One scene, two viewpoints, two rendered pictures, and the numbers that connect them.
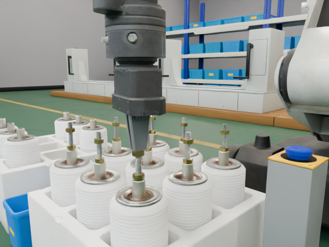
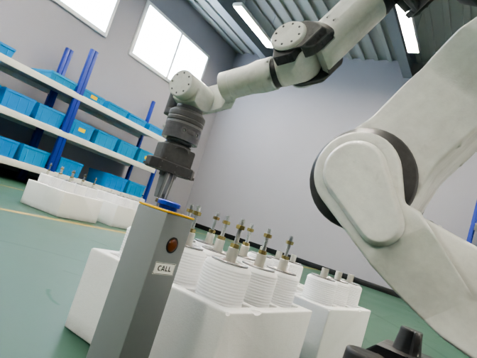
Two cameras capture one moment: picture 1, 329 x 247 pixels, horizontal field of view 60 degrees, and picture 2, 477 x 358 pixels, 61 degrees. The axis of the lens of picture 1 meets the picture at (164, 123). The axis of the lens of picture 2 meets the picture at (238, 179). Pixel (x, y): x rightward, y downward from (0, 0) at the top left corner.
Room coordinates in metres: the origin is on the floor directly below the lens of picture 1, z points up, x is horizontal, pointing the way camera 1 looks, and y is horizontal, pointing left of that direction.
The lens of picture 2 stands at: (0.40, -0.92, 0.33)
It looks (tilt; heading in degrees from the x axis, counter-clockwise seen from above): 6 degrees up; 78
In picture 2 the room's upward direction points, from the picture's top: 18 degrees clockwise
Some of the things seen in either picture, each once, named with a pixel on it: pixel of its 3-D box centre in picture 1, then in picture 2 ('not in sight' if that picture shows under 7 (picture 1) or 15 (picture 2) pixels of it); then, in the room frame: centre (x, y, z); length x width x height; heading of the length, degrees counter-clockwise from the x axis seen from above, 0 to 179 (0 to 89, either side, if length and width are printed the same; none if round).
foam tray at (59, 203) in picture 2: not in sight; (62, 202); (-0.15, 2.37, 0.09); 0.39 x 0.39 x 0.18; 53
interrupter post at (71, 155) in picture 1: (72, 157); (209, 239); (0.61, 0.20, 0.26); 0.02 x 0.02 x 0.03
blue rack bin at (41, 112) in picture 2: not in sight; (39, 114); (-1.19, 4.72, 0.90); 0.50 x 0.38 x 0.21; 136
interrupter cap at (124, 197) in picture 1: (138, 196); not in sight; (0.43, 0.04, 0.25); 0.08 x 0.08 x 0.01
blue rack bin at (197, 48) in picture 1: (202, 49); not in sight; (6.49, -0.84, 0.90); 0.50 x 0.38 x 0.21; 138
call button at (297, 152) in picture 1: (298, 154); (168, 207); (0.44, -0.22, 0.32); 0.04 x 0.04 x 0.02
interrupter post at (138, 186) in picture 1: (138, 188); not in sight; (0.43, 0.04, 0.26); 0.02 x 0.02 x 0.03
